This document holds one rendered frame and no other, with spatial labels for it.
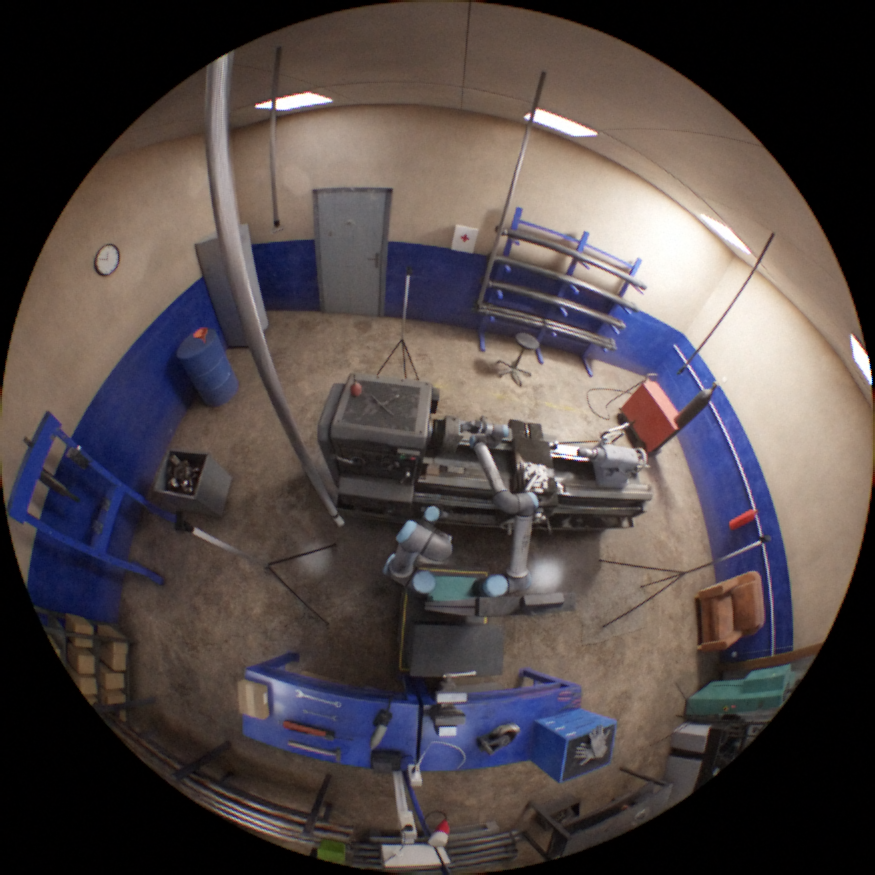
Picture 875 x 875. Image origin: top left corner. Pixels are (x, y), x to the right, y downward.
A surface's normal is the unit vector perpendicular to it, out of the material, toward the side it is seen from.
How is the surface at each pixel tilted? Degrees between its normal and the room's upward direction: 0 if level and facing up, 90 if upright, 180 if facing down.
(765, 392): 90
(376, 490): 32
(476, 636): 0
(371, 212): 90
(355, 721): 0
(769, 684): 90
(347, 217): 90
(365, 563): 0
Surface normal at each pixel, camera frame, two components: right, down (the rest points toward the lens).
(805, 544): -0.99, -0.13
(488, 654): 0.15, -0.55
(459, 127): -0.06, 0.83
